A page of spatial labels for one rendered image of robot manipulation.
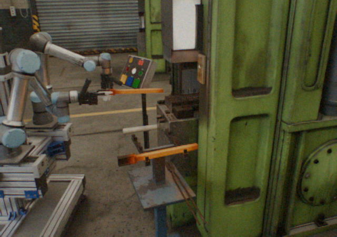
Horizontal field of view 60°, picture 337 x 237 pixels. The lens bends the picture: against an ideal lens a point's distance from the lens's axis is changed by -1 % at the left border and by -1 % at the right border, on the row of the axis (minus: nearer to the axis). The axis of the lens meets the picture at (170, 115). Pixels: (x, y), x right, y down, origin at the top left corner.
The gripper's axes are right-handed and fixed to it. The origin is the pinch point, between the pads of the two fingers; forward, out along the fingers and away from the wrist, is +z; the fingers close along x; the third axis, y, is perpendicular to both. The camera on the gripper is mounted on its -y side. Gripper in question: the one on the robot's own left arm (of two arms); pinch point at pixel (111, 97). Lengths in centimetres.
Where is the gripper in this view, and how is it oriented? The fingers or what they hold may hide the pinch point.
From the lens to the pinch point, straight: 242.5
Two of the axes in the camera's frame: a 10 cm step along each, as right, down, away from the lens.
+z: 0.2, 9.3, 3.7
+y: -10.0, 0.1, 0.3
